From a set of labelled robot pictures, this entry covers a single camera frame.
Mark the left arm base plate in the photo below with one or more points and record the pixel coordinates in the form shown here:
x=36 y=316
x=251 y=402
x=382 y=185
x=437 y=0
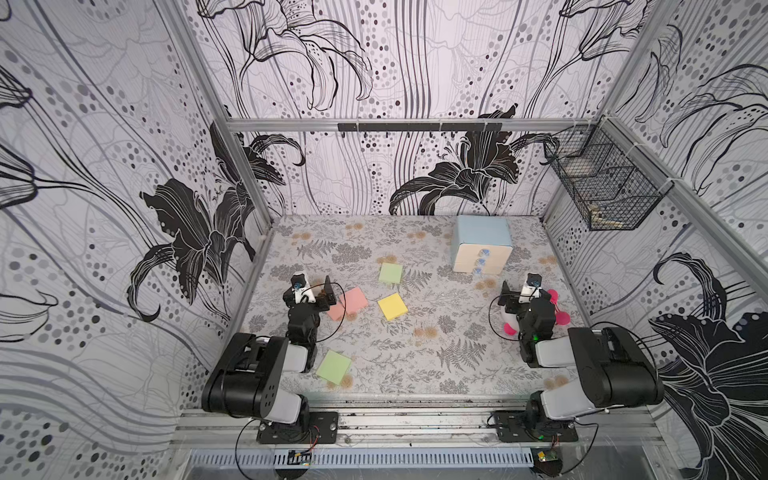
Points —
x=312 y=428

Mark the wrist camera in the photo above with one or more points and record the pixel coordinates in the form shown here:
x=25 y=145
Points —
x=531 y=288
x=300 y=287

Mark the black wire basket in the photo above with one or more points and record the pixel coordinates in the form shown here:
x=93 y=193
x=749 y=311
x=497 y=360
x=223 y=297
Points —
x=601 y=171

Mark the pink striped plush toy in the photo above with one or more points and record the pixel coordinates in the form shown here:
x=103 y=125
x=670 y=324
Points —
x=562 y=318

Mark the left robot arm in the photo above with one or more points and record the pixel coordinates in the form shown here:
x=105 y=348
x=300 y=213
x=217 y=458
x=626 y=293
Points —
x=245 y=382

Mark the pink sticky notes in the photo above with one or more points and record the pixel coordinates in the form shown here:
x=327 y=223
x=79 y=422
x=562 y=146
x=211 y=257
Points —
x=353 y=301
x=337 y=311

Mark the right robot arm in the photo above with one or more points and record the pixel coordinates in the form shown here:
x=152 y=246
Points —
x=612 y=369

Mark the green sticky notes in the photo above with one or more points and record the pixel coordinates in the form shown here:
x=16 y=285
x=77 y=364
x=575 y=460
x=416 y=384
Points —
x=391 y=273
x=333 y=367

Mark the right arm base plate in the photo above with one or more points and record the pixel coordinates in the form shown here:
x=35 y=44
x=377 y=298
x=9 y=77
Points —
x=515 y=426

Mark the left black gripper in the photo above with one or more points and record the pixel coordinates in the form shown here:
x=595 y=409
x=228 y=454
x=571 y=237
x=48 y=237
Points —
x=313 y=301

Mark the white slotted cable duct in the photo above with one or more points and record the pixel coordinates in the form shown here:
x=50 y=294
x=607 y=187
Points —
x=367 y=458

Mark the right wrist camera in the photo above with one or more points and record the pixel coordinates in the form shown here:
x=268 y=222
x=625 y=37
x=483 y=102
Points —
x=531 y=288

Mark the black bar on rail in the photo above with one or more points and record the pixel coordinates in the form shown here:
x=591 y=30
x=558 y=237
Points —
x=419 y=127

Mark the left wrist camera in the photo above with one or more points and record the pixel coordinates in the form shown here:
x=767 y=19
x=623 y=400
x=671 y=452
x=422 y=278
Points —
x=300 y=287

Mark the yellow sticky notes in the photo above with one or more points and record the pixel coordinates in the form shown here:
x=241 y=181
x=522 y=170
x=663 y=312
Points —
x=392 y=306

